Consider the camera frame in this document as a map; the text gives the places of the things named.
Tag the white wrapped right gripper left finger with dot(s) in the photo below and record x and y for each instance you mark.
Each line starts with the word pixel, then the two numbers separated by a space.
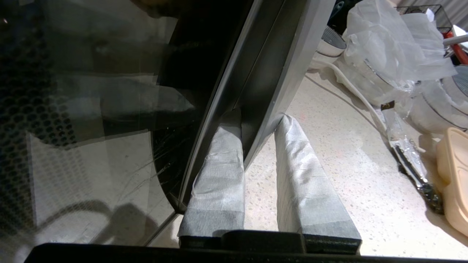
pixel 219 190

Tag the beige plastic container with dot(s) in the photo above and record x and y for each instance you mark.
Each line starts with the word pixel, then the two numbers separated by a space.
pixel 455 175

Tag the red plastic utensil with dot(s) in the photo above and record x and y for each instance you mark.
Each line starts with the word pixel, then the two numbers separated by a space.
pixel 457 47

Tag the black glass microwave door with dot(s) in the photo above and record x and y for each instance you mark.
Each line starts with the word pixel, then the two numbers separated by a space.
pixel 109 128

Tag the plastic wrapped bowl stack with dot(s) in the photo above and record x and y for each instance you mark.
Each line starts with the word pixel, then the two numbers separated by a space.
pixel 442 106

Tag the plastic wrapped black utensil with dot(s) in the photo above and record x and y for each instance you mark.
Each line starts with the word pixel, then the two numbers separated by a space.
pixel 411 164

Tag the clear crumpled plastic bag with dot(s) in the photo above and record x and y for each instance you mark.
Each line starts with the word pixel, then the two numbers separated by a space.
pixel 387 40

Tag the black mesh basket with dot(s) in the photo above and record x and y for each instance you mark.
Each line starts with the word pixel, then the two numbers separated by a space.
pixel 449 22

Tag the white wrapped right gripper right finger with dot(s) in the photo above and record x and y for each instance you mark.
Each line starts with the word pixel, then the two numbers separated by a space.
pixel 303 182

